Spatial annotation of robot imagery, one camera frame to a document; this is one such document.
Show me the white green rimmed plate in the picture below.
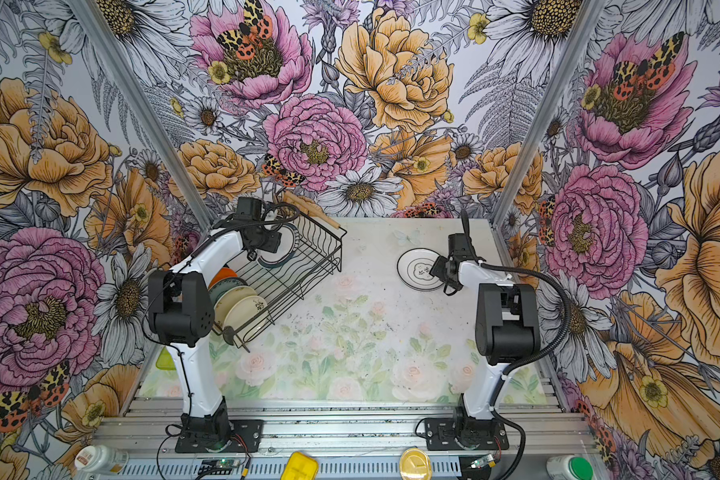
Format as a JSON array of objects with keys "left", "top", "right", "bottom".
[{"left": 396, "top": 248, "right": 444, "bottom": 292}]

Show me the green red rimmed plate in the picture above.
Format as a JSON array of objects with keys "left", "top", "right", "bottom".
[{"left": 258, "top": 224, "right": 300, "bottom": 268}]

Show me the black wire dish rack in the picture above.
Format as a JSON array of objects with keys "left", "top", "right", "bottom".
[{"left": 204, "top": 201, "right": 347, "bottom": 348}]

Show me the cream bowl plate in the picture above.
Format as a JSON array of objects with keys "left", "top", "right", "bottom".
[{"left": 222, "top": 295, "right": 268, "bottom": 338}]

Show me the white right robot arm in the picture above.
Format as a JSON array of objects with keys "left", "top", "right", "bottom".
[{"left": 431, "top": 256, "right": 541, "bottom": 449}]

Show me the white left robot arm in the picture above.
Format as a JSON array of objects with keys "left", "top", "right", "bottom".
[{"left": 147, "top": 221, "right": 281, "bottom": 453}]

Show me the green translucent square dish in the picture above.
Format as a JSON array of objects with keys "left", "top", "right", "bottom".
[{"left": 154, "top": 347, "right": 176, "bottom": 371}]

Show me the orange plate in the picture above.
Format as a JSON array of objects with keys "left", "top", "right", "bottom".
[{"left": 209, "top": 267, "right": 238, "bottom": 288}]

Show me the teal patterned plate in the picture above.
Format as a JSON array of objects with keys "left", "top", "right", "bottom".
[{"left": 209, "top": 277, "right": 247, "bottom": 304}]

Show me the round yellow lid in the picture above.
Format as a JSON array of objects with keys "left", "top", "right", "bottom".
[{"left": 399, "top": 447, "right": 433, "bottom": 480}]

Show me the green white button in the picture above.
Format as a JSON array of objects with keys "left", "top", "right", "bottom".
[{"left": 546, "top": 455, "right": 594, "bottom": 480}]

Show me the yellow plastic block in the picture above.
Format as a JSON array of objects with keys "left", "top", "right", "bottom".
[{"left": 280, "top": 452, "right": 319, "bottom": 480}]

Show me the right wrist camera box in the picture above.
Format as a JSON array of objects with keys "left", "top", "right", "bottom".
[{"left": 448, "top": 233, "right": 478, "bottom": 262}]

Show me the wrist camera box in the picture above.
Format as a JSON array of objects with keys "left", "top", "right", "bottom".
[
  {"left": 448, "top": 233, "right": 478, "bottom": 262},
  {"left": 233, "top": 197, "right": 264, "bottom": 224}
]

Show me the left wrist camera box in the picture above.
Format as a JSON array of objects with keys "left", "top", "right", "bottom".
[{"left": 233, "top": 197, "right": 264, "bottom": 224}]

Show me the black corrugated cable conduit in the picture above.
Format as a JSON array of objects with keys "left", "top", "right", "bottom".
[{"left": 458, "top": 209, "right": 572, "bottom": 376}]

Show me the aluminium left corner post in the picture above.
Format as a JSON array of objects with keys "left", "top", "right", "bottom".
[{"left": 70, "top": 1, "right": 213, "bottom": 232}]

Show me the aluminium corner post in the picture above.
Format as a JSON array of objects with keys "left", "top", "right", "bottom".
[
  {"left": 70, "top": 1, "right": 213, "bottom": 232},
  {"left": 491, "top": 0, "right": 606, "bottom": 228}
]

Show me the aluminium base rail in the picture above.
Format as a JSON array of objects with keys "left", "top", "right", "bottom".
[{"left": 89, "top": 397, "right": 595, "bottom": 480}]

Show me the aluminium right corner post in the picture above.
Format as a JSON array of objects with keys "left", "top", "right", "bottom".
[{"left": 491, "top": 0, "right": 606, "bottom": 228}]

